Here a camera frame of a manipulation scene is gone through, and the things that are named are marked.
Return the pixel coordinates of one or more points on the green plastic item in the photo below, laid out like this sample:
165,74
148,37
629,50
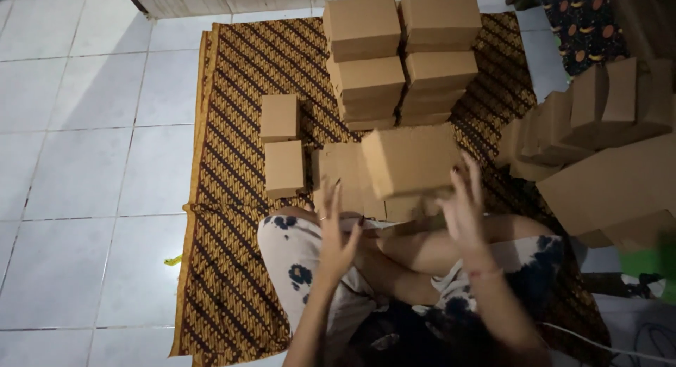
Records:
649,266

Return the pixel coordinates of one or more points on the white grey cloth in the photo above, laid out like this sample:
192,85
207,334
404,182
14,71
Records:
639,330

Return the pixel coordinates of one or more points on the heap of unfolded cardboard boxes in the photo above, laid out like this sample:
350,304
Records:
597,166

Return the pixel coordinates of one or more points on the person's left hand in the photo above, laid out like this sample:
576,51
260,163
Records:
335,248

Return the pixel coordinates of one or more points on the dark fruit print cloth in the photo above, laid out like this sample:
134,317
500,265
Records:
581,23

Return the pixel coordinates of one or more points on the stack of closed cardboard boxes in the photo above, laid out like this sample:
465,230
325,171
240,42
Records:
401,55

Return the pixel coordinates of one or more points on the person's right hand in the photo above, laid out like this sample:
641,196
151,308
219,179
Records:
467,224

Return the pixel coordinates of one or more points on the white blue tie-dye shorts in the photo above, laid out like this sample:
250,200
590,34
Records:
288,251

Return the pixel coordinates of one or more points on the large closed cardboard box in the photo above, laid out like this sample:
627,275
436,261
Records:
409,158

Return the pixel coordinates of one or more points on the brown patterned batik cloth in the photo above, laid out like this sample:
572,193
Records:
237,198

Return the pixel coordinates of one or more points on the pile of flat cardboard sheets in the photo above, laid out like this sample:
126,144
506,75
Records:
343,171

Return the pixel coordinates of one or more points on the small closed cardboard box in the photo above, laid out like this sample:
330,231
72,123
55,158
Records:
279,117
284,169

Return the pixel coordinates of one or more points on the yellow scrap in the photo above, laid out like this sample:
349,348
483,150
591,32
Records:
172,260

